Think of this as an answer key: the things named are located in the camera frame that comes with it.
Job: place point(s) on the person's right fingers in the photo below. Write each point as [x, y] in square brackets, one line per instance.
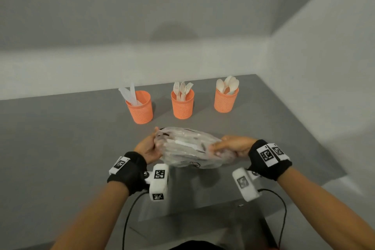
[219, 145]

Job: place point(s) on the person's left hand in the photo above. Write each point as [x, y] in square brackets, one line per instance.
[146, 150]

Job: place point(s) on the clear plastic bag of cutlery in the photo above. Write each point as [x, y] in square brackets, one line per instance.
[187, 148]

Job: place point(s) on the orange mesh cup with knives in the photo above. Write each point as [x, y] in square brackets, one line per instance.
[141, 110]

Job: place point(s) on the person's left forearm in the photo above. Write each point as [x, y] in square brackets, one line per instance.
[93, 217]

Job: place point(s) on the white plastic knife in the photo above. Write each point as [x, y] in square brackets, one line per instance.
[127, 95]
[133, 93]

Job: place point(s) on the orange mesh cup with forks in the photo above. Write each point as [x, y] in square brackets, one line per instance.
[182, 109]

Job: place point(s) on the person's right forearm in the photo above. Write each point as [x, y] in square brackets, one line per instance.
[319, 208]

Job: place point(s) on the orange mesh cup with spoons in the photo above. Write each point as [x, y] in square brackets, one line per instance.
[225, 102]

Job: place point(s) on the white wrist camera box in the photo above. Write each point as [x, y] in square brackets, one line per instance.
[245, 184]
[159, 182]

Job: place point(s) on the person's right hand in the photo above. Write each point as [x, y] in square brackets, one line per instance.
[237, 145]

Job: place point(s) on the person's left thumb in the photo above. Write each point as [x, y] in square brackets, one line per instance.
[155, 134]

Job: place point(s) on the white plastic spoon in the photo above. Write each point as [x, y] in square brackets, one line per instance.
[233, 85]
[228, 80]
[220, 85]

